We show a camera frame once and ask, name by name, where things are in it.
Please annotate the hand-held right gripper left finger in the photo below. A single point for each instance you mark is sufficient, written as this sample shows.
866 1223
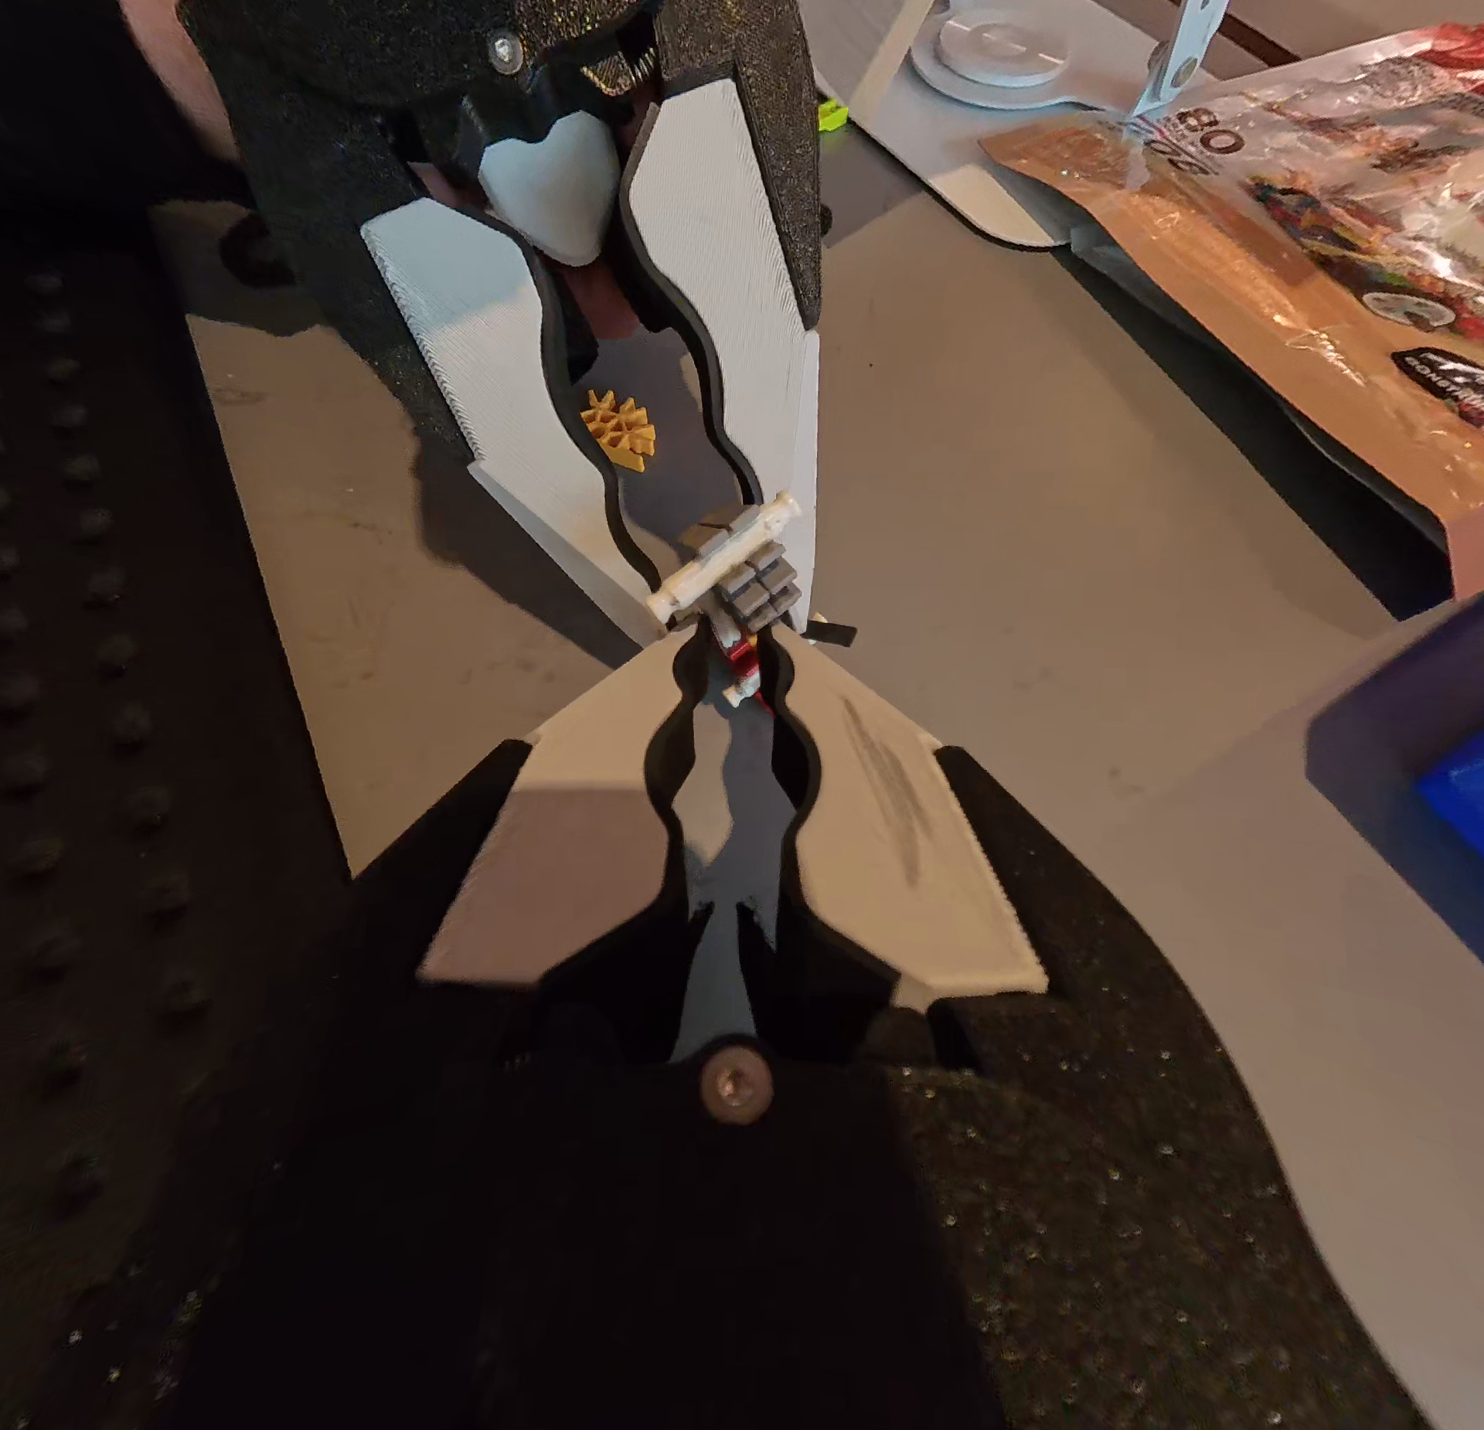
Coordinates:
545 874

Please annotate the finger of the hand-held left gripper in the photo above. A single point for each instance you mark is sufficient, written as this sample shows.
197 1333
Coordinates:
742 235
487 329

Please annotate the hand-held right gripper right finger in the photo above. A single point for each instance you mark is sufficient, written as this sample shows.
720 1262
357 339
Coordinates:
916 886

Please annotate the yellow toy connector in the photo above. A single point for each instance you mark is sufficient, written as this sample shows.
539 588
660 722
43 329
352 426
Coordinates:
618 428

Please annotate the white toy rod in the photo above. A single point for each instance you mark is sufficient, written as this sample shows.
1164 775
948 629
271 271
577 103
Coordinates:
725 555
739 686

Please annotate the red toy connector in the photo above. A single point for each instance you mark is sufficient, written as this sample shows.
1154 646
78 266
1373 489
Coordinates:
728 642

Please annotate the person's left hand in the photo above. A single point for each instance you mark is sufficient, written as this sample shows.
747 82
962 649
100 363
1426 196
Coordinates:
162 50

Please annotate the lime green toy clip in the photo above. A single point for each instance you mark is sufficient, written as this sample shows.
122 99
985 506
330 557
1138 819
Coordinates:
830 116

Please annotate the white rounded board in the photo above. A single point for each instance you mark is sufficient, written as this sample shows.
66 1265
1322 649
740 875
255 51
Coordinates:
997 177

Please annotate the white round stand base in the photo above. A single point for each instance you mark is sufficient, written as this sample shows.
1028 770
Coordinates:
1002 50

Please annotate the black dimpled pad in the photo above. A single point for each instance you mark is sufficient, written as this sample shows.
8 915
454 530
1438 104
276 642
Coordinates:
140 758

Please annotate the orange toy package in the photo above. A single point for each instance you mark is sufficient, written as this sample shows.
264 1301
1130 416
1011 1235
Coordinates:
1275 271

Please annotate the blue plastic bin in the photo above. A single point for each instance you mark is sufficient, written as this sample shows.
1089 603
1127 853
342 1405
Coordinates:
1455 799

